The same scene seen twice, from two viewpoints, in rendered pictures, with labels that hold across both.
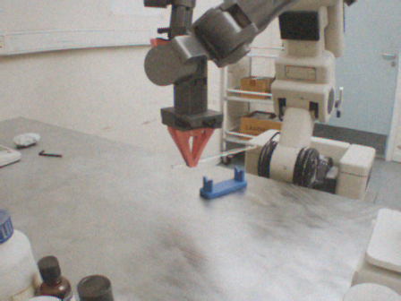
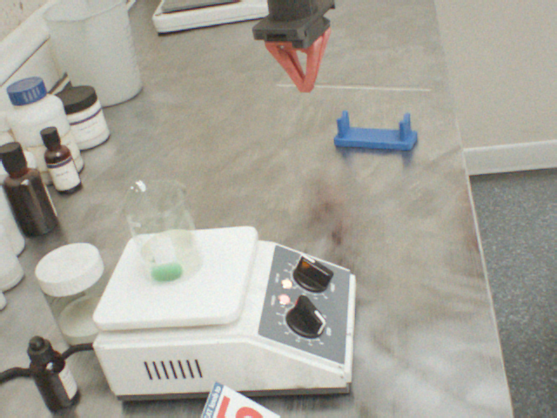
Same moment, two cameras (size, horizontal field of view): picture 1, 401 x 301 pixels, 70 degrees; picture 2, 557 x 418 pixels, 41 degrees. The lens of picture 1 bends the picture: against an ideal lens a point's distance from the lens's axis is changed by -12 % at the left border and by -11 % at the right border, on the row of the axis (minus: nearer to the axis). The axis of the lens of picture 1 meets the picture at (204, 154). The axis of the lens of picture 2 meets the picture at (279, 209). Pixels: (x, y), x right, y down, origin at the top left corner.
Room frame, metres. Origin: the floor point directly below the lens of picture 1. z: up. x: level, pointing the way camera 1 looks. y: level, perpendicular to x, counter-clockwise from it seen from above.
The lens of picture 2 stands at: (0.15, -0.75, 1.20)
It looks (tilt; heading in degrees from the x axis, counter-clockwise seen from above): 32 degrees down; 68
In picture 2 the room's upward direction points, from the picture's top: 12 degrees counter-clockwise
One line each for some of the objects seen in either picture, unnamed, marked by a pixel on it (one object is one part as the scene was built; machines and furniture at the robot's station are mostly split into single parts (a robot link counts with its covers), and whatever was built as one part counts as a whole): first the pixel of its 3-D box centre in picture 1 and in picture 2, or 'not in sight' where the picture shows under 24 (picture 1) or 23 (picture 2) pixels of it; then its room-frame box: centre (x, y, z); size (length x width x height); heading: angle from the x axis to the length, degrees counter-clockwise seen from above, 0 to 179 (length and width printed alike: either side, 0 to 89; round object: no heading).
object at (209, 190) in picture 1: (224, 181); (373, 129); (0.58, -0.04, 0.77); 0.10 x 0.03 x 0.04; 126
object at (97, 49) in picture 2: not in sight; (98, 48); (0.38, 0.43, 0.82); 0.18 x 0.13 x 0.15; 70
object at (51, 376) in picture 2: not in sight; (48, 368); (0.13, -0.22, 0.78); 0.03 x 0.03 x 0.07
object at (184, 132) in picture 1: (188, 139); (304, 51); (0.54, 0.03, 0.87); 0.07 x 0.07 x 0.09; 36
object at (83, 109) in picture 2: not in sight; (79, 117); (0.29, 0.28, 0.79); 0.07 x 0.07 x 0.07
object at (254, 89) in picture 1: (269, 97); not in sight; (2.70, -0.56, 0.59); 0.65 x 0.48 x 0.93; 55
